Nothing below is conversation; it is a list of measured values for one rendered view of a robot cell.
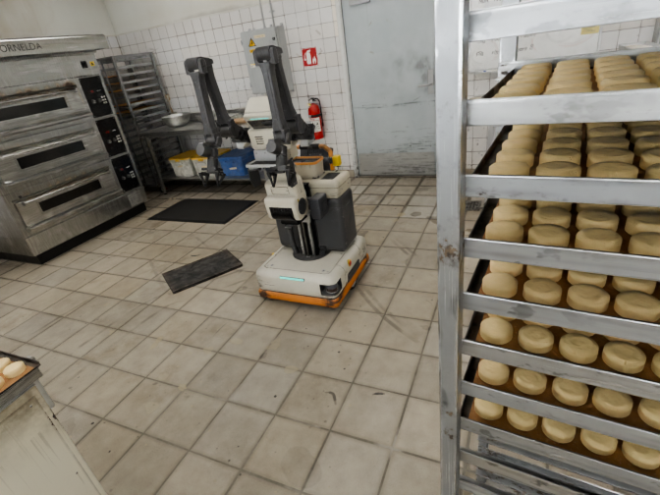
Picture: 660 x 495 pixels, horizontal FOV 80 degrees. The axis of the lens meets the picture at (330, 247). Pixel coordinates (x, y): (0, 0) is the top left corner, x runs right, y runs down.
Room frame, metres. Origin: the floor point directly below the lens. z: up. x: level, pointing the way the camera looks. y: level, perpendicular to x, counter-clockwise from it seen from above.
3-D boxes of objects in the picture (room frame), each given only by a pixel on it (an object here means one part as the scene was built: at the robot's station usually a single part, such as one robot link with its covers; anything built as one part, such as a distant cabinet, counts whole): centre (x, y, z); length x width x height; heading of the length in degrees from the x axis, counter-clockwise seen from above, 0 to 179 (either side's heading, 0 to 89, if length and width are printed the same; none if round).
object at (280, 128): (2.05, 0.16, 1.40); 0.11 x 0.06 x 0.43; 63
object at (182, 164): (5.69, 1.77, 0.36); 0.47 x 0.39 x 0.26; 151
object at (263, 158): (2.30, 0.27, 0.99); 0.28 x 0.16 x 0.22; 63
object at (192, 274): (3.05, 1.13, 0.02); 0.60 x 0.40 x 0.03; 119
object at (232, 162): (5.30, 1.02, 0.36); 0.47 x 0.38 x 0.26; 154
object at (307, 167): (2.66, 0.08, 0.87); 0.23 x 0.15 x 0.11; 63
